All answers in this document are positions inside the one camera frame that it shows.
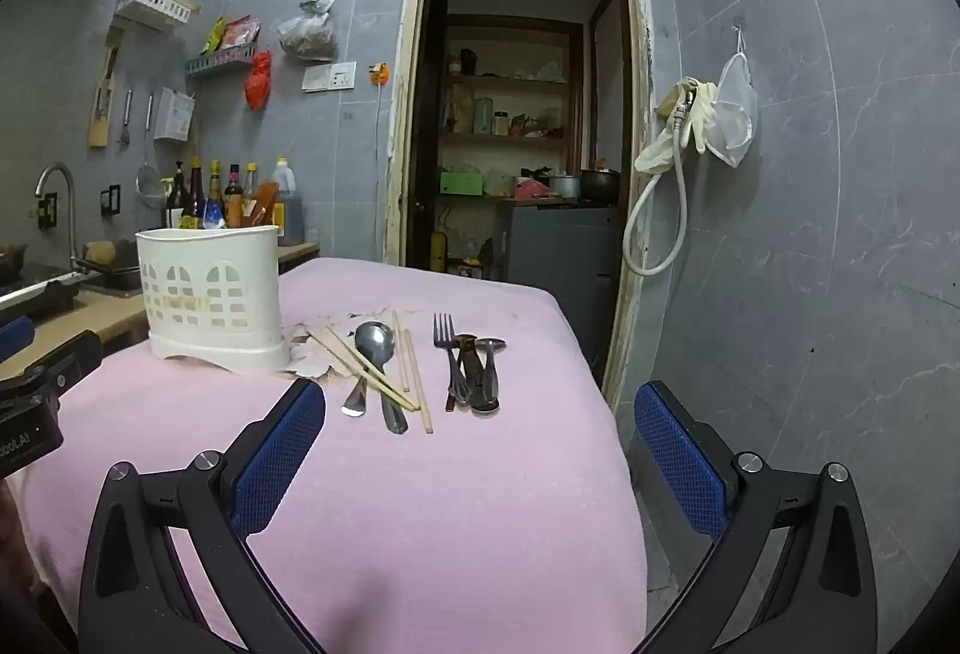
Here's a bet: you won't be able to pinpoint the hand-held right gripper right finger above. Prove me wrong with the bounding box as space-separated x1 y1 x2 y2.
634 380 878 654

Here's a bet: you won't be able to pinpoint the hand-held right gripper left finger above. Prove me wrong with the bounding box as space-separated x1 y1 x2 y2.
79 378 331 654

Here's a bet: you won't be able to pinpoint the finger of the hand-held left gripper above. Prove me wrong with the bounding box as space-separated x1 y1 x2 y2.
0 330 104 404
0 316 36 362

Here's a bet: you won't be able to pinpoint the wooden chopstick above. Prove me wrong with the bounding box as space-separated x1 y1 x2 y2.
307 326 417 411
405 328 434 435
391 309 411 394

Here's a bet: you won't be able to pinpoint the silver spoon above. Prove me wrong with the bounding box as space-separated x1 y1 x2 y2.
328 322 422 409

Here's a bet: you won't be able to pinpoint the large steel spoon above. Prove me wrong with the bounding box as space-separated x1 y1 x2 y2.
342 321 397 418

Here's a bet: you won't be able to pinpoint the white plastic utensil holder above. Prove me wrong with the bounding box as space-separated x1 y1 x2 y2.
136 226 293 376

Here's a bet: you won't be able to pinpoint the steel fork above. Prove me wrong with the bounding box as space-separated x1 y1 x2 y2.
433 313 470 411

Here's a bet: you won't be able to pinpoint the small steel spoon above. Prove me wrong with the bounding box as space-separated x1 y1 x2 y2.
474 337 507 416

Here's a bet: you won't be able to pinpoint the induction cooker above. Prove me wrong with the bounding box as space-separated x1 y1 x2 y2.
0 275 80 329

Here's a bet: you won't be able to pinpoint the pink tablecloth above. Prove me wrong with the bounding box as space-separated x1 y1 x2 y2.
15 256 650 654

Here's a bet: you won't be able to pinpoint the steel faucet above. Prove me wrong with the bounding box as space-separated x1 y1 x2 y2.
35 163 80 265

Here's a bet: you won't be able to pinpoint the hanging mesh strainer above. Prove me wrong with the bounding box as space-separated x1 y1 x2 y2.
136 91 167 201

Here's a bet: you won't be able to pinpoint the row of sauce bottles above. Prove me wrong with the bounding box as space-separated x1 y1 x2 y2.
165 157 261 229

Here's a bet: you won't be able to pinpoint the grey cabinet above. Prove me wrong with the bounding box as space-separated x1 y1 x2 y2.
496 202 622 370

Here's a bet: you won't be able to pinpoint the cooking oil jug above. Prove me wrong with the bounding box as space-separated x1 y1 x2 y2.
270 157 305 246

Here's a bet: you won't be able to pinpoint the chili powder bag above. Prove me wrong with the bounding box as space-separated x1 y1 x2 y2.
247 181 282 227

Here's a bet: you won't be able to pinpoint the black cooking pot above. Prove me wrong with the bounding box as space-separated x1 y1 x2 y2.
577 168 622 205

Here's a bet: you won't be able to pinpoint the red plastic bag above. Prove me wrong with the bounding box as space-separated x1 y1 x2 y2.
245 51 272 111

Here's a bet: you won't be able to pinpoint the cream rubber gloves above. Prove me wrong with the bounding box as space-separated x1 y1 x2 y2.
634 78 719 175

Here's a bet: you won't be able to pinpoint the white mesh bag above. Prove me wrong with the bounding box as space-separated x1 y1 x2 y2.
712 28 757 169

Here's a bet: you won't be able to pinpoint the wooden shelf unit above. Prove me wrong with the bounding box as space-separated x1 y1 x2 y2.
439 16 586 199

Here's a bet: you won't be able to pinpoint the clear plastic bag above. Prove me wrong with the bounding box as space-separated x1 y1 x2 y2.
277 0 340 62

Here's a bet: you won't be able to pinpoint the white wall box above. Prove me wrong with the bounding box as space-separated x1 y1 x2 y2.
154 88 196 143

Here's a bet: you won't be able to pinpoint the grey wall shelf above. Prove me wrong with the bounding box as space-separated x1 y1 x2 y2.
186 48 260 79

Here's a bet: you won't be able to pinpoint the white wall basket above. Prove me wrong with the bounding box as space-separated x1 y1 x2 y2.
115 0 197 32

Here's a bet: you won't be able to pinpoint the wooden door frame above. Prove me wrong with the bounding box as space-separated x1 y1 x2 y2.
384 0 655 411

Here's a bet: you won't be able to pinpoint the white wall socket panel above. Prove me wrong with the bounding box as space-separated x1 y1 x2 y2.
302 61 357 92

